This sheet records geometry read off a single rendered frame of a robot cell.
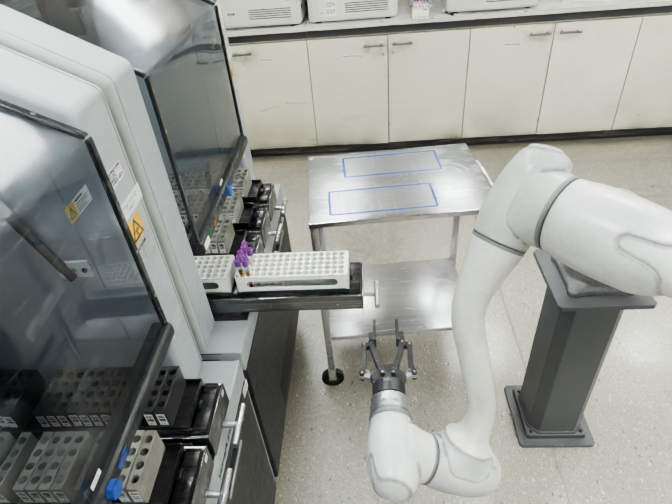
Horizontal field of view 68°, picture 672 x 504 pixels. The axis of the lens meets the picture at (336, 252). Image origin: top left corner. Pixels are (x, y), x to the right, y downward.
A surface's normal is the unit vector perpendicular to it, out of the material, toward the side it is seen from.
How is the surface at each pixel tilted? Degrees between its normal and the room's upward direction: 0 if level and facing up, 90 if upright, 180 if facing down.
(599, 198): 13
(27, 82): 29
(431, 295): 0
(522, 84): 90
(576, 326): 90
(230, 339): 0
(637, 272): 87
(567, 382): 90
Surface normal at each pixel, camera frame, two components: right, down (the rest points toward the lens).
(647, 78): -0.04, 0.62
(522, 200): -0.78, -0.15
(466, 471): 0.13, 0.18
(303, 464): -0.07, -0.78
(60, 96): 0.42, -0.70
